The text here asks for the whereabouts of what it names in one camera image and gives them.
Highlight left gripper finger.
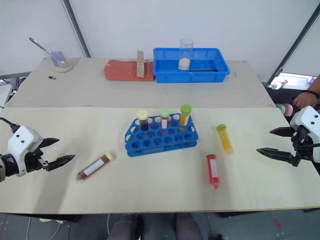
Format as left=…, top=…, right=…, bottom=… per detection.
left=41, top=137, right=61, bottom=149
left=45, top=154, right=76, bottom=172

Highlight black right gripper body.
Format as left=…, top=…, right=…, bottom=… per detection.
left=290, top=124, right=314, bottom=168

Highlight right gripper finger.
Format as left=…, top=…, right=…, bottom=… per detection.
left=269, top=126, right=295, bottom=138
left=256, top=147, right=294, bottom=165

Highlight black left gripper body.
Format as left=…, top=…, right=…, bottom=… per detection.
left=24, top=138, right=50, bottom=174

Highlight yellow-capped labelled brown-red tube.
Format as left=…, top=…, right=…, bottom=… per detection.
left=75, top=151, right=117, bottom=182

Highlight green-capped yellow tube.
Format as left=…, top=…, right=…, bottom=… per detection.
left=215, top=123, right=235, bottom=155

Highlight red-capped labelled red tube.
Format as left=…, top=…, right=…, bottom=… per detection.
left=205, top=153, right=223, bottom=190

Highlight yellow-capped dark red tube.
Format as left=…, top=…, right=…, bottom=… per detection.
left=136, top=109, right=150, bottom=132

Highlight green-capped orange tube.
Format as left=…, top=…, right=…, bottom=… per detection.
left=179, top=104, right=193, bottom=127

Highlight blue test tube rack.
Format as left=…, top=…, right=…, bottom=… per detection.
left=124, top=113, right=200, bottom=158

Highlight pale-green-capped labelled red tube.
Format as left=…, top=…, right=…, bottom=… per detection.
left=159, top=107, right=172, bottom=130

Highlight person's bare hand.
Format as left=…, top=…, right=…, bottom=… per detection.
left=292, top=91, right=319, bottom=109

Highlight pink and green discs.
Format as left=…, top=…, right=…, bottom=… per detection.
left=275, top=103, right=295, bottom=117

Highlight wide glass beaker with powder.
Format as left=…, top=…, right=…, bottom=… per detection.
left=43, top=49, right=74, bottom=74

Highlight purple card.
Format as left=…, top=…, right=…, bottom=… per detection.
left=50, top=50, right=67, bottom=66

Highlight dark rounded shape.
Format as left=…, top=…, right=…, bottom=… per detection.
left=109, top=213, right=145, bottom=240

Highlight metal spoon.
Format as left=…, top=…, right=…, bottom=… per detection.
left=28, top=37, right=64, bottom=65

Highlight red cloth pad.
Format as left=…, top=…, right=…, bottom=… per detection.
left=104, top=59, right=156, bottom=83

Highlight blue plastic bin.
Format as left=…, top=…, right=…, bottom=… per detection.
left=152, top=47, right=232, bottom=84

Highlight tall clear beaker with powder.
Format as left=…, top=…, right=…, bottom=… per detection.
left=178, top=38, right=195, bottom=71

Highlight wooden ruler block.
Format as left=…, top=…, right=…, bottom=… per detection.
left=136, top=50, right=146, bottom=78

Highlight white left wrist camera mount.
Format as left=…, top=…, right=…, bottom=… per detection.
left=7, top=125, right=44, bottom=176

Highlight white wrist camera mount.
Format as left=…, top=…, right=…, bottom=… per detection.
left=7, top=125, right=44, bottom=176
left=289, top=105, right=320, bottom=164

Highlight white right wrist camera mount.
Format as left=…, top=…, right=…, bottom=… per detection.
left=289, top=105, right=320, bottom=164

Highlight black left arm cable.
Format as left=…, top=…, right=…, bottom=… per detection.
left=0, top=117, right=20, bottom=134

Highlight dark bead bracelet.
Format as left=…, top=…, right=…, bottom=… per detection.
left=300, top=89, right=320, bottom=99

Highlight white floor cable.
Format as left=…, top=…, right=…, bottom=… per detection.
left=25, top=216, right=62, bottom=240

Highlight grey slanted frame pole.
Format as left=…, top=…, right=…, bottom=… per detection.
left=61, top=0, right=92, bottom=59
left=265, top=6, right=320, bottom=86

